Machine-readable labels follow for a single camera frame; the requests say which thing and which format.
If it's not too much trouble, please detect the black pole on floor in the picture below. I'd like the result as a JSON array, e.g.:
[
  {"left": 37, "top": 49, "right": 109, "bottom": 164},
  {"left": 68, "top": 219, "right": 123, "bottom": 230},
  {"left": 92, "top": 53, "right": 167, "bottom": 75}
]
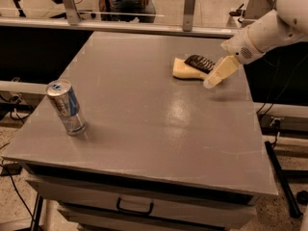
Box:
[{"left": 265, "top": 141, "right": 302, "bottom": 218}]

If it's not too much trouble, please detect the person in background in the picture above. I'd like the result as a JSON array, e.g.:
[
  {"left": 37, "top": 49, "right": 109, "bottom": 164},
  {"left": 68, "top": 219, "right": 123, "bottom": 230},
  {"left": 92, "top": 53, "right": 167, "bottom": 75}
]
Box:
[{"left": 98, "top": 0, "right": 156, "bottom": 23}]

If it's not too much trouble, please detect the yellow sponge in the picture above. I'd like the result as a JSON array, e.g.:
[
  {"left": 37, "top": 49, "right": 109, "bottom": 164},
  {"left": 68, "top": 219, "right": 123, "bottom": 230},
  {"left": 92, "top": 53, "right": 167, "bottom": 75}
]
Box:
[{"left": 172, "top": 58, "right": 207, "bottom": 80}]

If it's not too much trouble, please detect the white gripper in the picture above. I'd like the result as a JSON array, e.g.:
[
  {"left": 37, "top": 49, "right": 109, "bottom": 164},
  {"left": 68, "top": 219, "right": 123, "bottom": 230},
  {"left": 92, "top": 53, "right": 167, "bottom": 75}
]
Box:
[{"left": 203, "top": 29, "right": 264, "bottom": 89}]

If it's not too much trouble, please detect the grey drawer with black handle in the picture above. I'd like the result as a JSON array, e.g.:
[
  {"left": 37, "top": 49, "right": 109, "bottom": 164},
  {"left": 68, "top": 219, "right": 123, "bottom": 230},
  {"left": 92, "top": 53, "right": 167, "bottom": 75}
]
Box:
[{"left": 26, "top": 174, "right": 256, "bottom": 231}]

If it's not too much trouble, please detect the black rxbar chocolate wrapper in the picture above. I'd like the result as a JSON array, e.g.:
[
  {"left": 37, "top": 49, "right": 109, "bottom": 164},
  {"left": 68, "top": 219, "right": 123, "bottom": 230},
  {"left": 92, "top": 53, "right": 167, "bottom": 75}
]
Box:
[{"left": 185, "top": 55, "right": 215, "bottom": 74}]

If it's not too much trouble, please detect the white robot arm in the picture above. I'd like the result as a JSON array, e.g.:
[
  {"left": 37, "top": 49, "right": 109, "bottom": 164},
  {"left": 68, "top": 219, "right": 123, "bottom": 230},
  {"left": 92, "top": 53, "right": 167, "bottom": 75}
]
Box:
[{"left": 203, "top": 0, "right": 308, "bottom": 89}]

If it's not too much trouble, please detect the silver blue energy drink can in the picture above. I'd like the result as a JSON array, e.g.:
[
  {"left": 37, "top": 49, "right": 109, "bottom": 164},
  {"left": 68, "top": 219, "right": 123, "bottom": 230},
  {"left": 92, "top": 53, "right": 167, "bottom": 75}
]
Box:
[{"left": 46, "top": 79, "right": 86, "bottom": 136}]

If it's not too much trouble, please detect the black floor cable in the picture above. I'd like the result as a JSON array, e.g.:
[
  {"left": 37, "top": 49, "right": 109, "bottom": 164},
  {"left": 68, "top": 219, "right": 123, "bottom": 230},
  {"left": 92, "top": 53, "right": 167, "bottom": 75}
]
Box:
[{"left": 0, "top": 159, "right": 36, "bottom": 223}]

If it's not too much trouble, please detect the metal railing frame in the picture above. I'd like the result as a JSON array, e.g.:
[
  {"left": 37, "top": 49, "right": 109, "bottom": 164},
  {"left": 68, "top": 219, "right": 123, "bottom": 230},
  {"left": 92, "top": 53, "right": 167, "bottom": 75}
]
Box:
[{"left": 0, "top": 0, "right": 258, "bottom": 39}]

